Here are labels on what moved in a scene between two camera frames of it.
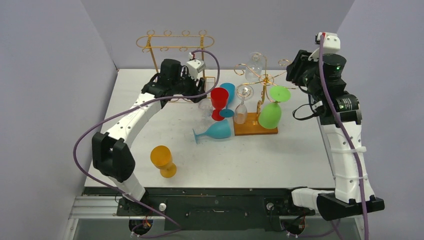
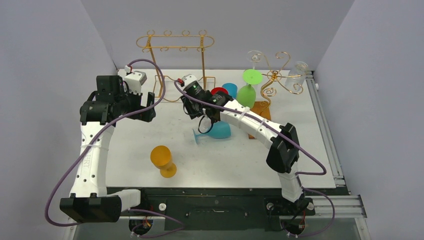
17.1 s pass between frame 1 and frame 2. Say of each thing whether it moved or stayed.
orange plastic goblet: stayed
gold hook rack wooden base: moved
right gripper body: moved
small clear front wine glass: moved
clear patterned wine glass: moved
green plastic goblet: moved
